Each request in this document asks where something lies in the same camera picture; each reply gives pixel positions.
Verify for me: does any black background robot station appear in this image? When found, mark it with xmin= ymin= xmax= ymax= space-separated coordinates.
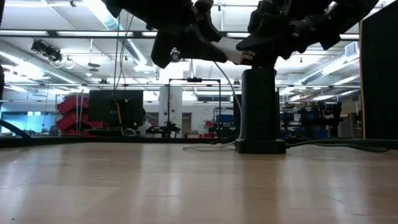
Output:
xmin=298 ymin=101 xmax=345 ymax=139

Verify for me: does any black aluminium table frame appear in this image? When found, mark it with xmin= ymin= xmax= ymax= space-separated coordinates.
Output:
xmin=0 ymin=136 xmax=398 ymax=149

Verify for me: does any black partition panel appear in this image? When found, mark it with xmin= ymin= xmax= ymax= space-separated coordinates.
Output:
xmin=233 ymin=93 xmax=243 ymax=138

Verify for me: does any yellow hanging cable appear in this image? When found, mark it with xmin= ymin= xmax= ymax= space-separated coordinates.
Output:
xmin=116 ymin=12 xmax=135 ymax=137

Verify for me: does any black ceiling light track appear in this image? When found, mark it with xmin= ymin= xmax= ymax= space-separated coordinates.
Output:
xmin=0 ymin=29 xmax=361 ymax=40

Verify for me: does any black ceiling spotlight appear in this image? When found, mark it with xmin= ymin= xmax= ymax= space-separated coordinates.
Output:
xmin=169 ymin=48 xmax=182 ymax=63

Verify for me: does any thick black power cord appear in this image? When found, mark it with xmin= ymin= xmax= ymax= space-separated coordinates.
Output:
xmin=285 ymin=138 xmax=390 ymax=153

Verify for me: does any black monitor screen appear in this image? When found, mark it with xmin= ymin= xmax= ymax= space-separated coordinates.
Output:
xmin=88 ymin=90 xmax=144 ymax=130

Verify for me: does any white power adapter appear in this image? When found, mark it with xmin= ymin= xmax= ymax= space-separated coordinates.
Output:
xmin=213 ymin=37 xmax=256 ymax=65

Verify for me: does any black diagonal frame brace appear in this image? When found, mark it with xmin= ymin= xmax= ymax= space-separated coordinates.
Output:
xmin=0 ymin=119 xmax=31 ymax=139

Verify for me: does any red stacked shelving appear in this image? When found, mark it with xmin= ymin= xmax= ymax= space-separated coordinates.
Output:
xmin=56 ymin=95 xmax=109 ymax=137

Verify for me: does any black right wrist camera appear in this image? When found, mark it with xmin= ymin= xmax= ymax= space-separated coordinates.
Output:
xmin=248 ymin=1 xmax=273 ymax=34

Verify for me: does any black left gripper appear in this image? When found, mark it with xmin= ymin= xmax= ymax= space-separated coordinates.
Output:
xmin=124 ymin=0 xmax=228 ymax=69

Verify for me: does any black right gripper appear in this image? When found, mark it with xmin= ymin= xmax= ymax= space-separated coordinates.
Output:
xmin=236 ymin=0 xmax=341 ymax=68

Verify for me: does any black ceiling-hung device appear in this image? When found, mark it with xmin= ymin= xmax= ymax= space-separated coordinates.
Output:
xmin=30 ymin=39 xmax=63 ymax=63

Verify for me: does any black background gantry frame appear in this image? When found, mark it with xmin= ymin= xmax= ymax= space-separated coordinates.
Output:
xmin=167 ymin=77 xmax=222 ymax=138

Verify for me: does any black tower power strip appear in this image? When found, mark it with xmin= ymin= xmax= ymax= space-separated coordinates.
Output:
xmin=235 ymin=67 xmax=287 ymax=155

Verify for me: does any white USB cable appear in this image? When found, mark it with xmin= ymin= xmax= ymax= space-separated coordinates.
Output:
xmin=182 ymin=61 xmax=244 ymax=152

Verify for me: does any black curtain with yellow edge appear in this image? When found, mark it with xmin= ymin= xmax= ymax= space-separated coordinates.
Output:
xmin=360 ymin=0 xmax=398 ymax=141

